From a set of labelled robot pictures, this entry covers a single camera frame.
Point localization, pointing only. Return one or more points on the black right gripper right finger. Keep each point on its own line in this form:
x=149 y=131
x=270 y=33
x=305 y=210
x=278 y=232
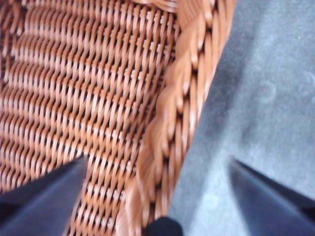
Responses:
x=275 y=211

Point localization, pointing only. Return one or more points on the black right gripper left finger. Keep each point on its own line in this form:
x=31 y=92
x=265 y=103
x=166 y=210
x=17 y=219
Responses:
x=41 y=206

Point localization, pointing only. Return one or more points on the brown wicker basket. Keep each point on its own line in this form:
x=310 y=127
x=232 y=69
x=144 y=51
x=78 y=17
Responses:
x=98 y=86

